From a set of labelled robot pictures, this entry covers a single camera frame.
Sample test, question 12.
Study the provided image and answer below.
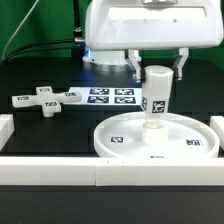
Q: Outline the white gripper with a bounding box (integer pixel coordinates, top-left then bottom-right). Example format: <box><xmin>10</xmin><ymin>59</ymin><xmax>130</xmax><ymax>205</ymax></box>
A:
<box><xmin>86</xmin><ymin>0</ymin><xmax>215</xmax><ymax>83</ymax></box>

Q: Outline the white round table top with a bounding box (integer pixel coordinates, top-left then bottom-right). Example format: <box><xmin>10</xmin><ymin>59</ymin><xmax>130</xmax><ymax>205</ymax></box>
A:
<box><xmin>94</xmin><ymin>112</ymin><xmax>220</xmax><ymax>160</ymax></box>

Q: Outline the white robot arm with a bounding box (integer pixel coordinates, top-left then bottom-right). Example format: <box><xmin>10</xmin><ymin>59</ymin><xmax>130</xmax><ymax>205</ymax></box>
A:
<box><xmin>84</xmin><ymin>0</ymin><xmax>223</xmax><ymax>82</ymax></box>

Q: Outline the white marker sheet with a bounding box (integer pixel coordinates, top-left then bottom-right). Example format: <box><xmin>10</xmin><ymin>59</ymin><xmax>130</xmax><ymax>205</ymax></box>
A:
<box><xmin>69</xmin><ymin>87</ymin><xmax>142</xmax><ymax>106</ymax></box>

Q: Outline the white cross-shaped table base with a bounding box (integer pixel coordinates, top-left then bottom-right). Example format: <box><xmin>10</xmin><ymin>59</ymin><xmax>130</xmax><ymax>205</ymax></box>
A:
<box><xmin>12</xmin><ymin>86</ymin><xmax>82</xmax><ymax>117</ymax></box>

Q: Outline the white left fence block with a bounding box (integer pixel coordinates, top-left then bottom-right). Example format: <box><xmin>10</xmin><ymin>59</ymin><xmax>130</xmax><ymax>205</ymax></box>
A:
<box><xmin>0</xmin><ymin>114</ymin><xmax>14</xmax><ymax>151</ymax></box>

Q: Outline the white front fence bar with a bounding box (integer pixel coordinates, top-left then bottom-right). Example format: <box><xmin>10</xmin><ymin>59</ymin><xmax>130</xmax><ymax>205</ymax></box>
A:
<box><xmin>0</xmin><ymin>156</ymin><xmax>224</xmax><ymax>186</ymax></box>

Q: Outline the black vertical cable connector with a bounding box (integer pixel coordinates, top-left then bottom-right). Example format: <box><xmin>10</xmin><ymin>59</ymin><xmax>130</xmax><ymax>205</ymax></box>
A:
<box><xmin>72</xmin><ymin>0</ymin><xmax>86</xmax><ymax>46</ymax></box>

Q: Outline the grey thin cable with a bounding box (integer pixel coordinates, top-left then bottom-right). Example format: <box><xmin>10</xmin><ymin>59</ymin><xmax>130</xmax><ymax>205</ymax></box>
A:
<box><xmin>1</xmin><ymin>0</ymin><xmax>41</xmax><ymax>61</ymax></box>

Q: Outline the black cable bundle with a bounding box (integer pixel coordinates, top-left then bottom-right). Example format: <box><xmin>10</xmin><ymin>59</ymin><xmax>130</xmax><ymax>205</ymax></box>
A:
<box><xmin>0</xmin><ymin>39</ymin><xmax>88</xmax><ymax>64</ymax></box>

